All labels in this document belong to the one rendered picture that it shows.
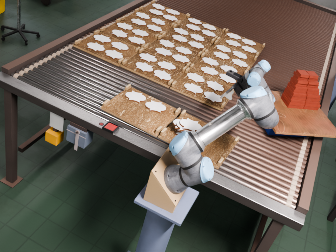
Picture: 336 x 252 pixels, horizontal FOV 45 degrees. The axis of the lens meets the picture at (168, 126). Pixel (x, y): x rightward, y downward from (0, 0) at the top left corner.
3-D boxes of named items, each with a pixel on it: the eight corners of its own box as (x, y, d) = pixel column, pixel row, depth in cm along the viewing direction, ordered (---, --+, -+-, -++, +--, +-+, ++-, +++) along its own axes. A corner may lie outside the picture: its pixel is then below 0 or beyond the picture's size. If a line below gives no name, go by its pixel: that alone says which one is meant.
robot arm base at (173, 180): (174, 200, 203) (190, 196, 197) (159, 175, 200) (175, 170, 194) (186, 183, 215) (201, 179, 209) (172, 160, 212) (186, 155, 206)
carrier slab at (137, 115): (156, 137, 244) (156, 135, 243) (100, 109, 254) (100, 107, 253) (180, 112, 271) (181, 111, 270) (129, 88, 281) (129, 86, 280)
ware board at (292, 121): (341, 138, 271) (342, 136, 270) (275, 134, 257) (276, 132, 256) (308, 96, 309) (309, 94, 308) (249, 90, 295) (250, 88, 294)
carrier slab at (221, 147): (218, 169, 233) (219, 167, 232) (158, 137, 244) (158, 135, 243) (238, 141, 260) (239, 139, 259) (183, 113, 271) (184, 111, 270)
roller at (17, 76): (292, 214, 224) (295, 208, 221) (9, 79, 265) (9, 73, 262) (293, 208, 228) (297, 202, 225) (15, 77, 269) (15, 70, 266)
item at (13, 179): (12, 188, 306) (11, 95, 256) (0, 181, 308) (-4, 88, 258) (23, 179, 315) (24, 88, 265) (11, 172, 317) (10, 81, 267)
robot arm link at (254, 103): (184, 173, 191) (280, 109, 191) (167, 148, 187) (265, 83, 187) (180, 165, 202) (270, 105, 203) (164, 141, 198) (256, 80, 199)
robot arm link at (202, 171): (190, 191, 199) (213, 185, 191) (176, 170, 195) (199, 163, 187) (198, 177, 208) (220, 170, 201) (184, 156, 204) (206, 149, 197)
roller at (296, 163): (302, 173, 256) (305, 167, 253) (48, 59, 296) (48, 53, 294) (303, 169, 259) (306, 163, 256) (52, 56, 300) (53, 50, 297)
